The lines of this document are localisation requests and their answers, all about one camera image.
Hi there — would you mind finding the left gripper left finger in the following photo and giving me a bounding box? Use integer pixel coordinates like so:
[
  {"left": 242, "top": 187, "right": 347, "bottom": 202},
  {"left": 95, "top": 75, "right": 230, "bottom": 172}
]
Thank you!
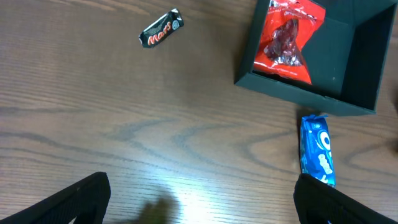
[{"left": 1, "top": 172, "right": 111, "bottom": 224}]

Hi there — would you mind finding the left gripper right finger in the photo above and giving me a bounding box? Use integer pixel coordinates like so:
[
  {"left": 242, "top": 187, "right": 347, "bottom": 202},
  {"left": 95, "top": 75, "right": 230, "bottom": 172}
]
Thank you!
[{"left": 293, "top": 174, "right": 397, "bottom": 224}]

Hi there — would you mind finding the red Hacks candy bag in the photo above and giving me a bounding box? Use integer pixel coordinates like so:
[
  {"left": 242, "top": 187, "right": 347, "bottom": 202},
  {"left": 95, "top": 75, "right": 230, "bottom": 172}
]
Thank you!
[{"left": 254, "top": 0, "right": 326, "bottom": 85}]

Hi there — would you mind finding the blue Oreo cookie pack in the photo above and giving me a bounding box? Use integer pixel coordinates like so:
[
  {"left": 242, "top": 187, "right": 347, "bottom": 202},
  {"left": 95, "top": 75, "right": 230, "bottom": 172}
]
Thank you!
[{"left": 299, "top": 114, "right": 336, "bottom": 188}]

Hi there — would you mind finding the dark green open box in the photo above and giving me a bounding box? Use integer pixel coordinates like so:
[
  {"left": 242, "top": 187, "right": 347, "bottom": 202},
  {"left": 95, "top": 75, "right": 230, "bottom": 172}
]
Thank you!
[{"left": 234, "top": 0, "right": 397, "bottom": 116}]

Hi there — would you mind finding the black Mars bar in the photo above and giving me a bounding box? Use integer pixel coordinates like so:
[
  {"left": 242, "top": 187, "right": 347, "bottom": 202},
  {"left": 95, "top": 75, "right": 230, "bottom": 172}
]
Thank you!
[{"left": 139, "top": 8, "right": 184, "bottom": 48}]

